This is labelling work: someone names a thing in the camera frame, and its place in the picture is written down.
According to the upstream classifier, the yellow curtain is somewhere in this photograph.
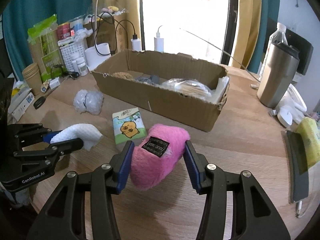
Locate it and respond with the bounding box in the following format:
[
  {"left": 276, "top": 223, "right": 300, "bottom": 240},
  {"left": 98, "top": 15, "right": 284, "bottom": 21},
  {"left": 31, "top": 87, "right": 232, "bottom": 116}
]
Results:
[{"left": 229, "top": 0, "right": 262, "bottom": 68}]

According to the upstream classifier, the brown plush pouch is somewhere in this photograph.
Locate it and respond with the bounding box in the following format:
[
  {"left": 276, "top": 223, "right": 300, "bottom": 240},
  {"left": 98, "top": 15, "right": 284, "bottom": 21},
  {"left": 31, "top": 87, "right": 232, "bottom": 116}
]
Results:
[{"left": 111, "top": 72, "right": 134, "bottom": 80}]

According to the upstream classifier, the small white cube box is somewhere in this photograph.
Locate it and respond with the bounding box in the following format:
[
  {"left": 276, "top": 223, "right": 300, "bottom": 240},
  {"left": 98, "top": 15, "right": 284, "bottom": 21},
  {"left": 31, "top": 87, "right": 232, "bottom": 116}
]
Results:
[{"left": 49, "top": 77, "right": 61, "bottom": 89}]

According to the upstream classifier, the white charger with black cable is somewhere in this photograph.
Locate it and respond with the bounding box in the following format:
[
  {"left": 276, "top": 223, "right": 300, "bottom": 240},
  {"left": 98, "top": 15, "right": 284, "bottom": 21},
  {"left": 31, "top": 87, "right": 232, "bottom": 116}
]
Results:
[{"left": 94, "top": 12, "right": 143, "bottom": 55}]

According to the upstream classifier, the white paper package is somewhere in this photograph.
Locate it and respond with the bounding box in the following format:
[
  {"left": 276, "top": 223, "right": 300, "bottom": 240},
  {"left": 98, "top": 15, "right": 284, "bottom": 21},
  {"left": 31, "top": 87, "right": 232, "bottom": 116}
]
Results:
[{"left": 8, "top": 88, "right": 35, "bottom": 121}]

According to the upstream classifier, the bubble wrap bundle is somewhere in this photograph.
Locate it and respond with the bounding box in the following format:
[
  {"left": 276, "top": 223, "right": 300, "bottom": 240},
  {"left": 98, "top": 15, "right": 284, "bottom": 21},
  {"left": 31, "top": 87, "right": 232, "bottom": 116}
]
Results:
[{"left": 73, "top": 89, "right": 104, "bottom": 115}]

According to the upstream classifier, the red can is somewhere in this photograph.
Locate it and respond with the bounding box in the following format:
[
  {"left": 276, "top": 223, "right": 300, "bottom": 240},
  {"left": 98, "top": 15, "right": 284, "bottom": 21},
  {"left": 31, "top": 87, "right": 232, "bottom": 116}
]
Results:
[{"left": 57, "top": 22, "right": 71, "bottom": 40}]

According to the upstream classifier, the white cloth towel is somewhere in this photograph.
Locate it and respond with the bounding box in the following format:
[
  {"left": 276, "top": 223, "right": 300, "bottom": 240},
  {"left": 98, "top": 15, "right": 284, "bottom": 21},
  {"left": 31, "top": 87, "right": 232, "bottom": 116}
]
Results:
[
  {"left": 50, "top": 124, "right": 103, "bottom": 151},
  {"left": 211, "top": 76, "right": 229, "bottom": 104}
]

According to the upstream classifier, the grey dotted glove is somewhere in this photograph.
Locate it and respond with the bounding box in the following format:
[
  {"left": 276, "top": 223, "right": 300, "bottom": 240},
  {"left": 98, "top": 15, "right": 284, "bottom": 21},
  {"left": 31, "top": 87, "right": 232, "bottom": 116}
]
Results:
[{"left": 135, "top": 75, "right": 161, "bottom": 85}]

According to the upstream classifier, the teal curtain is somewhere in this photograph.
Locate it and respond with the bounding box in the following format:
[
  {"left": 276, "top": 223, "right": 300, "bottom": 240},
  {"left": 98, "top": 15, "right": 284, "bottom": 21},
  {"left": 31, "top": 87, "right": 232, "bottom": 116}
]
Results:
[{"left": 246, "top": 0, "right": 281, "bottom": 74}]

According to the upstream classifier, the black monitor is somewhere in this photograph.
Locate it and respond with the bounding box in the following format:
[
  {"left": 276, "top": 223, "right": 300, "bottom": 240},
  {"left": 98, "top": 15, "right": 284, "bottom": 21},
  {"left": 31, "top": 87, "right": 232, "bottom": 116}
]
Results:
[{"left": 263, "top": 18, "right": 313, "bottom": 75}]

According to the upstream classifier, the stack of paper cups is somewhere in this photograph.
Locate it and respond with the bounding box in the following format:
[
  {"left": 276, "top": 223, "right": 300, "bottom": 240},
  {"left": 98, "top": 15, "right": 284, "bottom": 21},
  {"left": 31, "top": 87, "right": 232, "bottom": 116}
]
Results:
[{"left": 22, "top": 63, "right": 42, "bottom": 96}]

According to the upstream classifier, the white plastic basket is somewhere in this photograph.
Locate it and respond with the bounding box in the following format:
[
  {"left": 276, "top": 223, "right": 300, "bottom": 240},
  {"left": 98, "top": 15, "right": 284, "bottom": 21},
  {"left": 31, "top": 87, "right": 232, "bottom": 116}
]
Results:
[{"left": 60, "top": 39, "right": 88, "bottom": 71}]

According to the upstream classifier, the steel travel tumbler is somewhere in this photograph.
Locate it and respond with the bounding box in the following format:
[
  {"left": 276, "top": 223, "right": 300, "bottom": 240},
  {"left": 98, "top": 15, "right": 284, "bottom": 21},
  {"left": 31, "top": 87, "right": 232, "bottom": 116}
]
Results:
[{"left": 257, "top": 42, "right": 299, "bottom": 108}]

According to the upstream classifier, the plastic water bottle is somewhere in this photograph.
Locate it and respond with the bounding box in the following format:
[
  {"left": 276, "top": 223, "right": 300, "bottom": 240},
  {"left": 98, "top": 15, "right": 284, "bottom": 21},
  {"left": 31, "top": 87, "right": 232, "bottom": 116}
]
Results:
[{"left": 258, "top": 22, "right": 289, "bottom": 81}]

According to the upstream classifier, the brown cardboard box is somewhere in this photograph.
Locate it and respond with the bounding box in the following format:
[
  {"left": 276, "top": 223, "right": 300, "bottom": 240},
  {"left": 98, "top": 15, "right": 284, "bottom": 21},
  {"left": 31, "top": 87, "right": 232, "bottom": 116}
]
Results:
[{"left": 92, "top": 50, "right": 227, "bottom": 132}]

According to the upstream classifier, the black smartphone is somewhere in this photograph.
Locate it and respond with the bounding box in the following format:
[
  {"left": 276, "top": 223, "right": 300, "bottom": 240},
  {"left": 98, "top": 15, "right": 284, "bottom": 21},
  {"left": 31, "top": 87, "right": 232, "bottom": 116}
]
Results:
[{"left": 284, "top": 130, "right": 309, "bottom": 203}]

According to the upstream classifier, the clear bag of items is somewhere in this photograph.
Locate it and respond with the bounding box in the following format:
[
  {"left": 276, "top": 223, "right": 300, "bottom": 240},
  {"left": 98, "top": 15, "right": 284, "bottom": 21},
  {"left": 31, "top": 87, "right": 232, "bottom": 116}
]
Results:
[{"left": 161, "top": 79, "right": 212, "bottom": 100}]

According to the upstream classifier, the cartoon tissue pack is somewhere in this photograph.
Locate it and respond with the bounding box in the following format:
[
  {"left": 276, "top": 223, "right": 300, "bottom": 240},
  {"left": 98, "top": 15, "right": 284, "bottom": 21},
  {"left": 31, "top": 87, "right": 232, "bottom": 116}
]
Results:
[{"left": 112, "top": 107, "right": 148, "bottom": 145}]

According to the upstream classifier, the bag of plush toys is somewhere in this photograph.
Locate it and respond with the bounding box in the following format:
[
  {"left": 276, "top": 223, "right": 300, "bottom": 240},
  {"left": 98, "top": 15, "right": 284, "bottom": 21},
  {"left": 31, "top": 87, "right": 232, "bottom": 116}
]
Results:
[{"left": 99, "top": 5, "right": 127, "bottom": 18}]

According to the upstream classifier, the green bag of paper cups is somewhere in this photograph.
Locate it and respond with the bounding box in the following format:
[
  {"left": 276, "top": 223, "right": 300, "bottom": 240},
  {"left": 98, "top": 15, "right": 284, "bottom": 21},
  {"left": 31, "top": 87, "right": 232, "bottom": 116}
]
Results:
[{"left": 27, "top": 14, "right": 66, "bottom": 82}]

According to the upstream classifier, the pink plush pouch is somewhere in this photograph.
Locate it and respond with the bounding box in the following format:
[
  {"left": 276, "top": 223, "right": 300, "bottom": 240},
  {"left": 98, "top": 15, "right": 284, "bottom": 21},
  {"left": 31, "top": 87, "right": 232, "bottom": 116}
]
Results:
[{"left": 130, "top": 124, "right": 190, "bottom": 191}]

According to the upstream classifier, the white computer mouse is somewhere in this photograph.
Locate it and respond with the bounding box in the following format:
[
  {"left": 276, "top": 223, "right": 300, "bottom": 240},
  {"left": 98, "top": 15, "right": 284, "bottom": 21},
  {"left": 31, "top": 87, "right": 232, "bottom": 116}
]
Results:
[{"left": 277, "top": 106, "right": 293, "bottom": 128}]

